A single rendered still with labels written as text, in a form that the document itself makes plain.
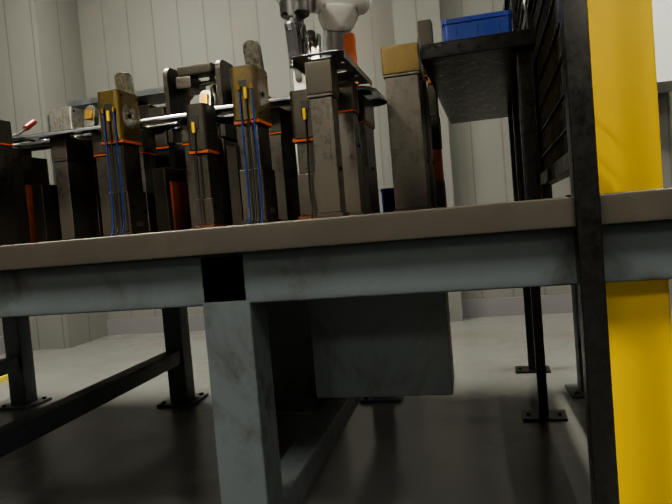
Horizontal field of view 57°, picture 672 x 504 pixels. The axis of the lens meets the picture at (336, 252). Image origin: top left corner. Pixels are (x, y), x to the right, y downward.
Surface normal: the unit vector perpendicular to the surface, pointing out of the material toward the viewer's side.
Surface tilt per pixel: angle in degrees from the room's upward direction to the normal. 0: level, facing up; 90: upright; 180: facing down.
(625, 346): 90
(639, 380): 90
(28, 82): 90
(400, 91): 90
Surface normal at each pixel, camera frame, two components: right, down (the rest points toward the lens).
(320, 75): -0.25, 0.06
